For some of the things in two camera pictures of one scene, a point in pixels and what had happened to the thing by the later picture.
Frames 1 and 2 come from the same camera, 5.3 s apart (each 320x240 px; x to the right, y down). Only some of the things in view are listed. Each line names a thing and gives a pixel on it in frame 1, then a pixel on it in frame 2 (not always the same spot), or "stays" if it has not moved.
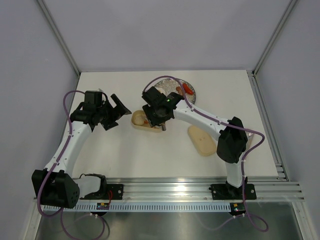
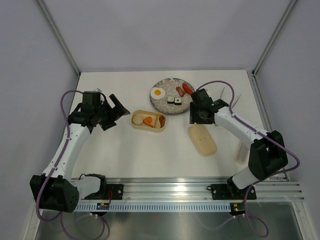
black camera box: x=154 y=97 to x=200 y=100
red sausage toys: x=187 y=89 stays
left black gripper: x=111 y=122 stays
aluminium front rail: x=197 y=189 stays
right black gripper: x=148 y=110 to x=194 y=117
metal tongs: x=163 y=126 to x=236 y=100
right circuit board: x=237 y=208 stays
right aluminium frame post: x=257 y=67 stays
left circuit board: x=104 y=206 stays
